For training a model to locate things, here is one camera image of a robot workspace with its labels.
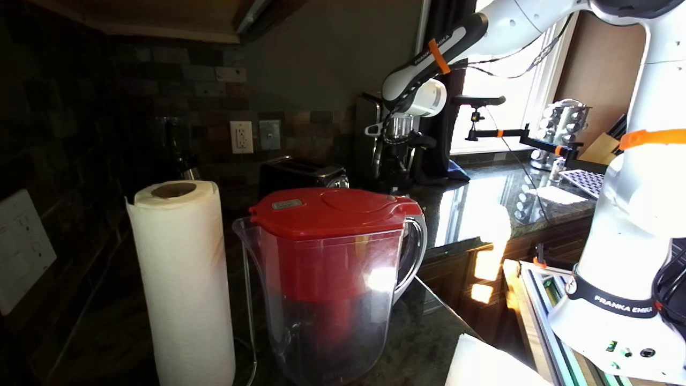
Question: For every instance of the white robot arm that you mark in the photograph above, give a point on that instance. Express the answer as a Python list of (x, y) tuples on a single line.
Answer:
[(624, 301)]

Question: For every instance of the black toaster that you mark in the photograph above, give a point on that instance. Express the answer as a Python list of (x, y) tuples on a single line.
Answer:
[(299, 173)]

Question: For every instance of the black coffee maker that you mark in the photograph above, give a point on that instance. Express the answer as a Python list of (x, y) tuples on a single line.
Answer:
[(384, 147)]

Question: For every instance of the red water filter pitcher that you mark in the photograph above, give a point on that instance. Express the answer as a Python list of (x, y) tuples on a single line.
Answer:
[(331, 265)]

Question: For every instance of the white paper towel roll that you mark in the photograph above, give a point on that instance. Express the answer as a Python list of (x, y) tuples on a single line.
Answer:
[(181, 251)]

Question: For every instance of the wooden knife block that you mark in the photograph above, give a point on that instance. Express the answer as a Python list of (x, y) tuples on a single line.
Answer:
[(602, 151)]

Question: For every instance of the white wall outlet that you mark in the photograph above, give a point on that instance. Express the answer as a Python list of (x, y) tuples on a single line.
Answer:
[(242, 136)]

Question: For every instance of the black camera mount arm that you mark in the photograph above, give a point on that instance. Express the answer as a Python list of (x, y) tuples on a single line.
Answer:
[(525, 136)]

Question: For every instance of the white light switch plate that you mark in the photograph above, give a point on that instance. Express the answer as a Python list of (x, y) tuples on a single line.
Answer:
[(25, 249)]

